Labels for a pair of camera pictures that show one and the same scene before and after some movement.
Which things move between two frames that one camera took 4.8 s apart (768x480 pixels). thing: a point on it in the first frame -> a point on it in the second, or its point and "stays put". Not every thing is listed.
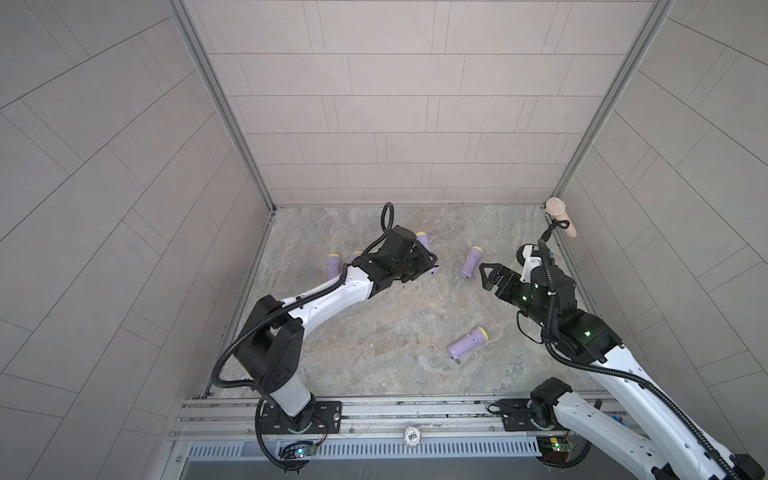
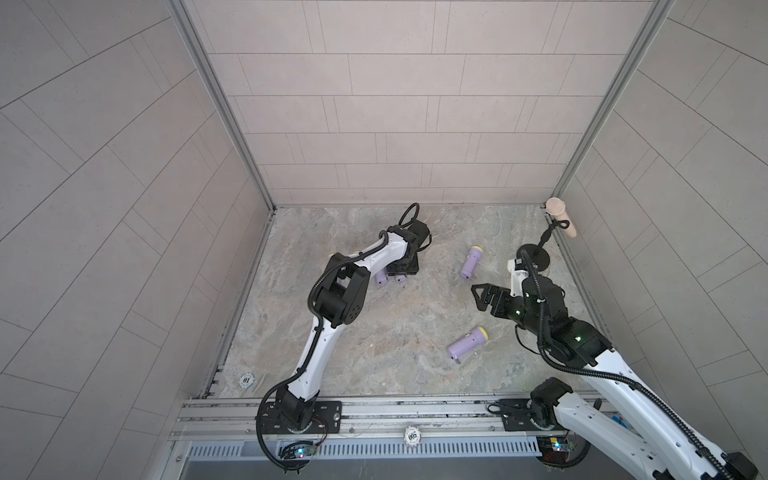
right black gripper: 499,275 -> 491,292
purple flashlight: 471,340 stays put
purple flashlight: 473,259 stays put
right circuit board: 555,448 stays put
